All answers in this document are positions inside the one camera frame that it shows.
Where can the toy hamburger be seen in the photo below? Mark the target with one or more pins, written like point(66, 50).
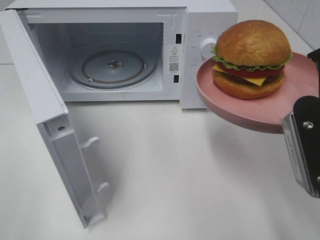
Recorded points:
point(250, 58)

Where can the upper white power knob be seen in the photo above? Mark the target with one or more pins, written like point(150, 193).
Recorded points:
point(206, 47)

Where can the white microwave oven body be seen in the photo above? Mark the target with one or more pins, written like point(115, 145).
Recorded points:
point(173, 28)

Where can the pink round plate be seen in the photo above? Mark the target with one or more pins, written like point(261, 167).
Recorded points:
point(265, 114)

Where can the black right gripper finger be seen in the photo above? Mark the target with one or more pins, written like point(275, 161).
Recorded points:
point(315, 57)

